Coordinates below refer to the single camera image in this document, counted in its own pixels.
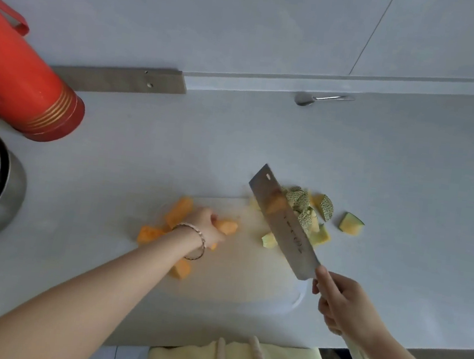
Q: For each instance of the person's left hand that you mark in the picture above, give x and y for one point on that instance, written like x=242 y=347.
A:
x=202 y=228

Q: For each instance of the person's right hand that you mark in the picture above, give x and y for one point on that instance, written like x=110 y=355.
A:
x=344 y=302

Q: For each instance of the person's left fingers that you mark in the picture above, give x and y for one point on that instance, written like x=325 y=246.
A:
x=216 y=233

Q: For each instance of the person's right thumb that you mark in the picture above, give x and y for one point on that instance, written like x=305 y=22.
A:
x=322 y=280

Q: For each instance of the small orange melon chunk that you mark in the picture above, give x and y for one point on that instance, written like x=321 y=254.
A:
x=227 y=226

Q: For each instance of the steel cleaver knife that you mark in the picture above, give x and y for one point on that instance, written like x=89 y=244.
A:
x=287 y=227

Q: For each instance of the person's left forearm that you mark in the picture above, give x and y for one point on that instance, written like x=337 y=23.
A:
x=78 y=299

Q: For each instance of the long orange melon slice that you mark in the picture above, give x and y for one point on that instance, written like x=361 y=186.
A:
x=178 y=211

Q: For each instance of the white cutting board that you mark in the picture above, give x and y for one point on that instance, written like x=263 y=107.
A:
x=243 y=271

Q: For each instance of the pile of melon rind pieces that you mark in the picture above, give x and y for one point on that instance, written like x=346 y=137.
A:
x=318 y=233

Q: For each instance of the metal spoon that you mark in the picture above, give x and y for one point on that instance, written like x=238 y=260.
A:
x=310 y=99

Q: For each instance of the red thermos flask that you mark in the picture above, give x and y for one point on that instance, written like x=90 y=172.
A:
x=14 y=75

